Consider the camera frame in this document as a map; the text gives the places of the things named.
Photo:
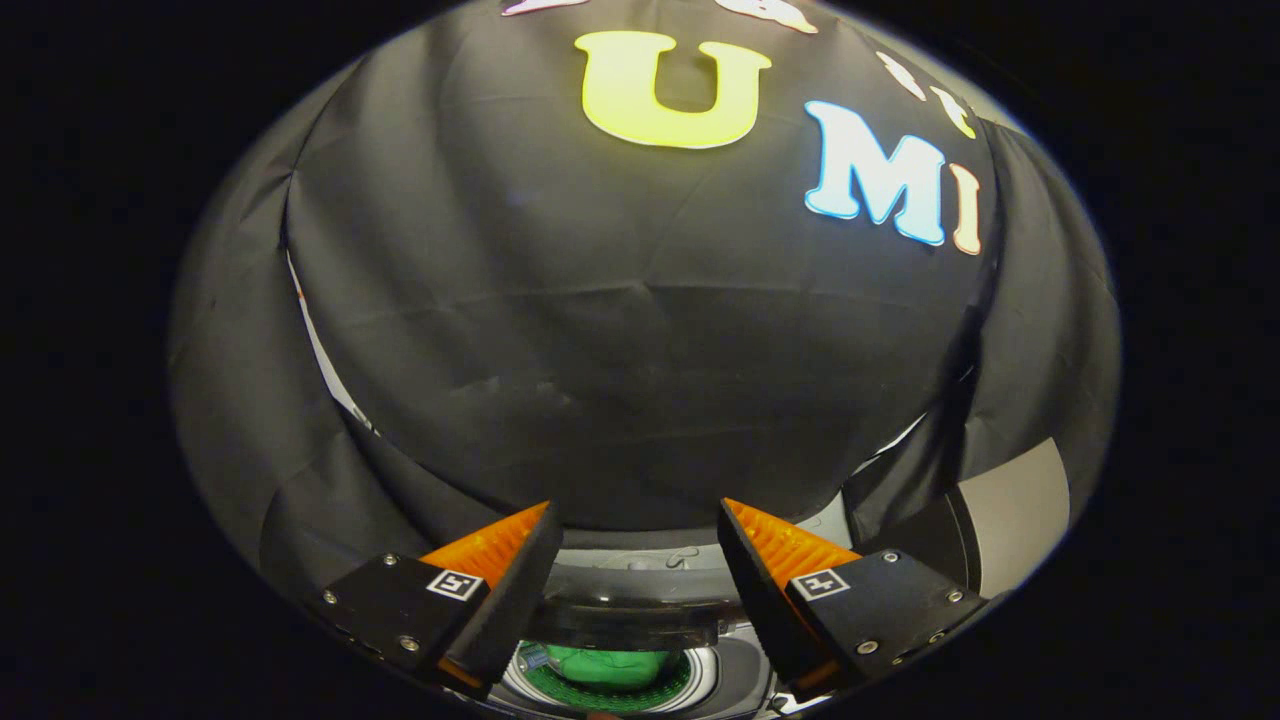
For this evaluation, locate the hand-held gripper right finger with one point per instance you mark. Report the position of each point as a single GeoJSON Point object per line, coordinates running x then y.
{"type": "Point", "coordinates": [765, 595]}

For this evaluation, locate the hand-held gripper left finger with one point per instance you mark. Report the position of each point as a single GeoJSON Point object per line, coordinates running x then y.
{"type": "Point", "coordinates": [515, 595]}

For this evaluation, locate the grey washing machine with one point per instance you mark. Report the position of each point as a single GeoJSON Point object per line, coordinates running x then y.
{"type": "Point", "coordinates": [735, 685]}

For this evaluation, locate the green polo shirt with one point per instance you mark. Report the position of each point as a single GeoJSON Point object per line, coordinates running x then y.
{"type": "Point", "coordinates": [605, 665]}

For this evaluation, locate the silver door black cabinet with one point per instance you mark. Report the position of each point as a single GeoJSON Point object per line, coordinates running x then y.
{"type": "Point", "coordinates": [1015, 515]}

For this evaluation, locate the black backdrop cloth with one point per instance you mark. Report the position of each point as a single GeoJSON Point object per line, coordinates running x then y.
{"type": "Point", "coordinates": [620, 330]}

